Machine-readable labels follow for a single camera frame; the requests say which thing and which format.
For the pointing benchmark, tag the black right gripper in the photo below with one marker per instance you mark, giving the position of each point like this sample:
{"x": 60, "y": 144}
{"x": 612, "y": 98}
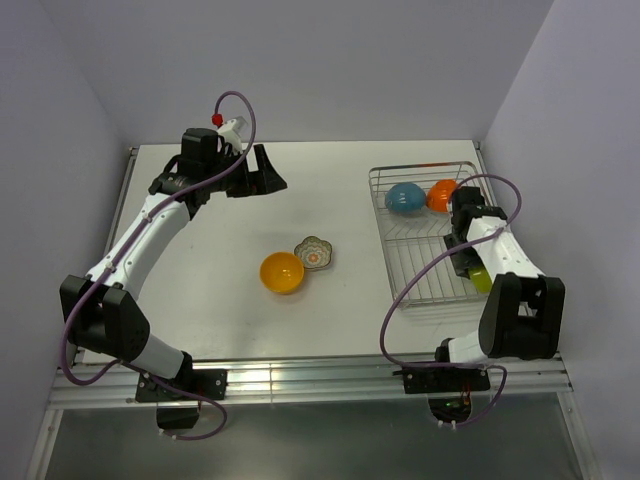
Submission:
{"x": 462, "y": 261}

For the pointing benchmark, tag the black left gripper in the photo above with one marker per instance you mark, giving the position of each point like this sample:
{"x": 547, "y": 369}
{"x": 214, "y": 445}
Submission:
{"x": 263, "y": 181}

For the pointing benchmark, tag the lime green bowl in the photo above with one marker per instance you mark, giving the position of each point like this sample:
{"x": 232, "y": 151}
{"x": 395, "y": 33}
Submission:
{"x": 481, "y": 280}

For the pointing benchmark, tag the white bowl orange outside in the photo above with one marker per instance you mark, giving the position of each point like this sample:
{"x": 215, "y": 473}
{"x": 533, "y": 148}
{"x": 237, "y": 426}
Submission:
{"x": 439, "y": 194}

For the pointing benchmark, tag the blue ceramic bowl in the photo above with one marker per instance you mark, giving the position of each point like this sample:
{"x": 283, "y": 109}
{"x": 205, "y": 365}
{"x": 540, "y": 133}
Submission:
{"x": 405, "y": 198}

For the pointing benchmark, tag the yellow orange bowl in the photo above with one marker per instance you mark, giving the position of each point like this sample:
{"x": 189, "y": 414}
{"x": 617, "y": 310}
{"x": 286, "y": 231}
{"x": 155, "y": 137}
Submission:
{"x": 282, "y": 272}

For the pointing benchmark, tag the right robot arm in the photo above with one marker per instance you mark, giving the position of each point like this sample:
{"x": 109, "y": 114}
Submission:
{"x": 523, "y": 311}

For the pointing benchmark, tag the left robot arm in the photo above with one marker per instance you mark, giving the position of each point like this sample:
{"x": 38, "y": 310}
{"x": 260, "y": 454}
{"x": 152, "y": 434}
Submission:
{"x": 100, "y": 309}

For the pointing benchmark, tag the patterned flower-shaped bowl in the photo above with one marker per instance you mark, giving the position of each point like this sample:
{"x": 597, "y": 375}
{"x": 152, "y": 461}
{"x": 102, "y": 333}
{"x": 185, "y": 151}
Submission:
{"x": 314, "y": 253}

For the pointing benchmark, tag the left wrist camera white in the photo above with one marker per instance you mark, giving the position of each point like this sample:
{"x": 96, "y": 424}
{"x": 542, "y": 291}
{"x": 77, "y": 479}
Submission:
{"x": 231, "y": 132}

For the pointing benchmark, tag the steel wire dish rack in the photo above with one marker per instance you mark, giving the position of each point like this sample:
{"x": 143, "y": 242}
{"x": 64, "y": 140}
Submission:
{"x": 411, "y": 240}

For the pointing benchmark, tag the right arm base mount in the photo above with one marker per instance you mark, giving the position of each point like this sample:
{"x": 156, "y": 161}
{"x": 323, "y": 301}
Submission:
{"x": 448, "y": 389}

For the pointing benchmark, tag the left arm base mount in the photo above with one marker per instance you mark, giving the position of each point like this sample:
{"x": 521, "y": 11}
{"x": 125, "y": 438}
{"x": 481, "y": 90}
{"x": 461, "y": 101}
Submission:
{"x": 179, "y": 404}

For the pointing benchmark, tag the aluminium table edge rail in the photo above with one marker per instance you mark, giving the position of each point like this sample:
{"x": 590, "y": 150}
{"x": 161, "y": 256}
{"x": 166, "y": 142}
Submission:
{"x": 328, "y": 379}

